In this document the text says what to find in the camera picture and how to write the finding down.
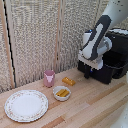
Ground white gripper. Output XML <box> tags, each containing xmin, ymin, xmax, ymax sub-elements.
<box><xmin>77</xmin><ymin>51</ymin><xmax>105</xmax><ymax>80</ymax></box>

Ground black air fryer drawer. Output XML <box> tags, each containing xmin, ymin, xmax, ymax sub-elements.
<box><xmin>77</xmin><ymin>59</ymin><xmax>118</xmax><ymax>85</ymax></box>

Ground orange food piece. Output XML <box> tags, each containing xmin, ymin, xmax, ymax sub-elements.
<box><xmin>61</xmin><ymin>76</ymin><xmax>77</xmax><ymax>87</ymax></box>

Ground black air fryer housing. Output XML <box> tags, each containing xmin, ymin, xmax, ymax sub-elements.
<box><xmin>99</xmin><ymin>28</ymin><xmax>128</xmax><ymax>80</ymax></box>

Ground yellow food piece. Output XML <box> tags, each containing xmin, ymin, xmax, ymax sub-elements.
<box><xmin>59</xmin><ymin>90</ymin><xmax>70</xmax><ymax>98</ymax></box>
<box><xmin>55</xmin><ymin>88</ymin><xmax>68</xmax><ymax>98</ymax></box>

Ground white oval bowl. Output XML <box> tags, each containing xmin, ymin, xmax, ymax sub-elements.
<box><xmin>52</xmin><ymin>85</ymin><xmax>72</xmax><ymax>102</ymax></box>

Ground pink cup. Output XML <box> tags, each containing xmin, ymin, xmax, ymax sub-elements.
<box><xmin>43</xmin><ymin>69</ymin><xmax>56</xmax><ymax>89</ymax></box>

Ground woven folding screen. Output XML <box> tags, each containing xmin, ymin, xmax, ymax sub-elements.
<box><xmin>0</xmin><ymin>0</ymin><xmax>111</xmax><ymax>94</ymax></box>

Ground white floral rim plate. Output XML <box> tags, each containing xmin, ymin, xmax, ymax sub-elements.
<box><xmin>3</xmin><ymin>89</ymin><xmax>50</xmax><ymax>123</ymax></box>

